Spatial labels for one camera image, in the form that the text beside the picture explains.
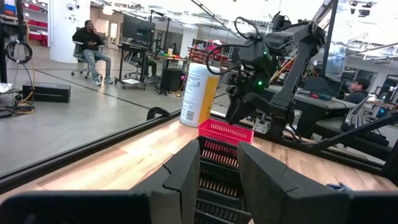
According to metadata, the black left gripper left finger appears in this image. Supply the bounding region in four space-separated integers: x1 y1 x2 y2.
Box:
129 139 201 224

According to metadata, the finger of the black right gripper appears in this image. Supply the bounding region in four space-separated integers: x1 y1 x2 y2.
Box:
225 85 248 125
245 93 271 116

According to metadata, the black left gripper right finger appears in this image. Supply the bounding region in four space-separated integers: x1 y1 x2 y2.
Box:
237 141 352 224

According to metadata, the blue disposable razor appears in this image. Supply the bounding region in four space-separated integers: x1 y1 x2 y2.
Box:
326 182 354 192

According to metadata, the red plastic basket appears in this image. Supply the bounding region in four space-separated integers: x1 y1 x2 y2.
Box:
198 118 255 147

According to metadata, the black plastic basket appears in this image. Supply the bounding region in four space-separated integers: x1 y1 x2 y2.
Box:
193 195 253 224
198 136 242 184
197 167 248 206

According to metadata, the white yellow wipes canister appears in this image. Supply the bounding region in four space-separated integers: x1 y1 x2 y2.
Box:
179 62 221 128

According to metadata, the grey desk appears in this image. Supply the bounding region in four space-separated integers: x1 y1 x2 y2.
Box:
264 85 358 138

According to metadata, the black cube cabinet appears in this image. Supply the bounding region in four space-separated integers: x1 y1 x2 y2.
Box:
160 68 184 93

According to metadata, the person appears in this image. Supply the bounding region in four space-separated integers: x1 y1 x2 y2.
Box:
72 20 113 86
343 77 371 105

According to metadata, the black rolling cart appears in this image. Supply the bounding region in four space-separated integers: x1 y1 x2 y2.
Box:
114 42 153 90

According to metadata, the black monitor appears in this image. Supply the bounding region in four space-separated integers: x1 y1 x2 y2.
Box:
122 14 156 43

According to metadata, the black box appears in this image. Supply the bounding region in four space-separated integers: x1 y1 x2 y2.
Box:
22 82 72 103

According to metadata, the grey office chair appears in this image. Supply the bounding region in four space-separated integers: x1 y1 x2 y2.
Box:
70 40 105 78

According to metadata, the shelf with red bins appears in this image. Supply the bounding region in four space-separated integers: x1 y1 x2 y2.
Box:
21 0 49 47

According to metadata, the black metal gantry frame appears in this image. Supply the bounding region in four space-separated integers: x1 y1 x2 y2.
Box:
312 0 340 78

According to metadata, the coiled black cable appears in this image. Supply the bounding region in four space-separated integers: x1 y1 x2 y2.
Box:
5 40 34 65

